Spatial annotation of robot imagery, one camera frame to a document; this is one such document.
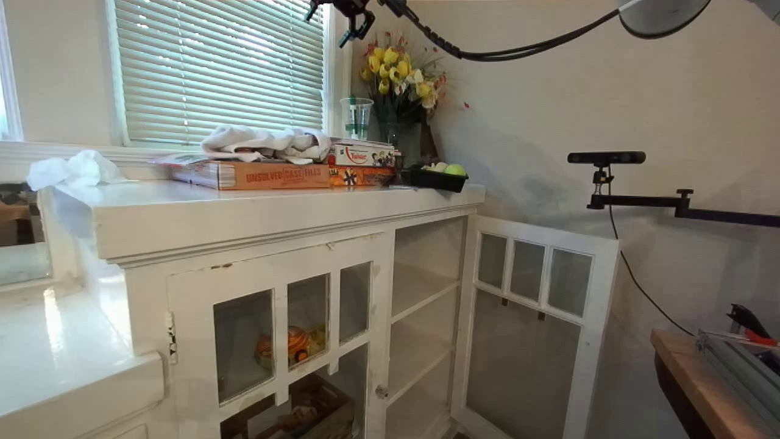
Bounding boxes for crumpled white cloth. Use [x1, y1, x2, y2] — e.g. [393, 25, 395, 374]
[25, 148, 123, 195]

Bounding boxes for red black tool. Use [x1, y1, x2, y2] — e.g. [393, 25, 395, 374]
[701, 302, 780, 354]

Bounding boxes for white printed game box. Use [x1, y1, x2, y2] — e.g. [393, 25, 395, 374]
[326, 140, 401, 171]

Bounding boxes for low white drawer cabinet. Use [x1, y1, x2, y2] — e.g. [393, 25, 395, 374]
[0, 278, 168, 439]

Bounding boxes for white glass cabinet door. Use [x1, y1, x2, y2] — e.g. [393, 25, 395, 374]
[449, 215, 622, 439]

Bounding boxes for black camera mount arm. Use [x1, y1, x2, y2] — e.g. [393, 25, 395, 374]
[584, 163, 780, 229]

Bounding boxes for grey metal equipment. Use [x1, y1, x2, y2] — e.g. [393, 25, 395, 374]
[695, 328, 780, 425]

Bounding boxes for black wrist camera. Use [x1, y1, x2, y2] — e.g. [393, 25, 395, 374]
[305, 0, 379, 50]

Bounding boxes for dark flower vase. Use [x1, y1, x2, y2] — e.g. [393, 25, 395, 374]
[371, 98, 440, 168]

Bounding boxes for black stereo camera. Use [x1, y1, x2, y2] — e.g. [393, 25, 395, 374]
[566, 148, 647, 168]

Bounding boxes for clear plastic cup green band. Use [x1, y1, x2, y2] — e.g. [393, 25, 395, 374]
[338, 95, 374, 145]

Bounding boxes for black tray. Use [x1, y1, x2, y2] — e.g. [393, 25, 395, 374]
[400, 158, 471, 195]

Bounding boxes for wooden table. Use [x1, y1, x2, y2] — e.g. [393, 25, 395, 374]
[647, 328, 780, 439]

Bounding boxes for orange toy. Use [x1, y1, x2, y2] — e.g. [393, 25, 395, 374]
[252, 324, 326, 368]

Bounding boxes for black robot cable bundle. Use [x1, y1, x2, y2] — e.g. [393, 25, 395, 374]
[377, 0, 629, 63]

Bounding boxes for tall white glass-door cabinet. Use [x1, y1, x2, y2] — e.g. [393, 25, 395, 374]
[33, 180, 490, 439]

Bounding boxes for yellow flower bouquet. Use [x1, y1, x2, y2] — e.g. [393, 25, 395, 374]
[355, 31, 449, 113]

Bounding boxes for wide white window blinds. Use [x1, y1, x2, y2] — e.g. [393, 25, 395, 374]
[109, 0, 329, 145]

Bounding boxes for brown basket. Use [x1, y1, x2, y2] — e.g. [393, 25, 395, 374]
[220, 374, 355, 439]

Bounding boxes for black camera cable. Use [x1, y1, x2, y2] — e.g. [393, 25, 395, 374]
[603, 202, 701, 339]

